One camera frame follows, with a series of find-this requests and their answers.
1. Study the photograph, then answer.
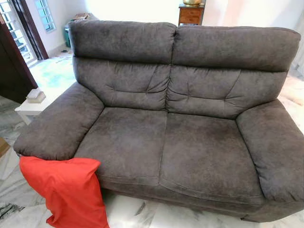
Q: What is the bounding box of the white side table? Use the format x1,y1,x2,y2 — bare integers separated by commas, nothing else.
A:
14,90,50,125

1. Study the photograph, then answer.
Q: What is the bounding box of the grey fabric two-seat sofa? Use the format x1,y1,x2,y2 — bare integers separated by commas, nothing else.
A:
13,20,304,223

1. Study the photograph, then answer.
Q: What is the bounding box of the green bin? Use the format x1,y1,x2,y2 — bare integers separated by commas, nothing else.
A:
64,20,76,48

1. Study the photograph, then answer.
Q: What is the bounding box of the beige tissue box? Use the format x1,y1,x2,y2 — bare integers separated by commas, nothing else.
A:
26,88,47,104

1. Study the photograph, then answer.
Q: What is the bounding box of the brown wooden cabinet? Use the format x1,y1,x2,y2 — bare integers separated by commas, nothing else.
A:
178,4,206,26

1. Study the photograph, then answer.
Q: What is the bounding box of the dark brown door frame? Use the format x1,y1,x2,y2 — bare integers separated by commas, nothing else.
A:
9,0,49,60

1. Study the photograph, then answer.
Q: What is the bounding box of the brown box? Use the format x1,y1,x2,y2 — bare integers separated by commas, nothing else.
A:
72,12,98,21

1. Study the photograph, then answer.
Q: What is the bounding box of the red pillow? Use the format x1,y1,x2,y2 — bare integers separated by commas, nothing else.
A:
19,156,110,228

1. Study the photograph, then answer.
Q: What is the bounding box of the dark brown wooden door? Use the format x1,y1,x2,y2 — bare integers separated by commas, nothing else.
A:
0,19,38,104

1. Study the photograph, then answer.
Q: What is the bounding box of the glass door with white grille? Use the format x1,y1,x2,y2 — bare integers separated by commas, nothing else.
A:
0,0,36,65

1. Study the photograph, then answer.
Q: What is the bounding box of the small louvred glass window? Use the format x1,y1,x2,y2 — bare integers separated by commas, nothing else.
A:
34,0,56,33

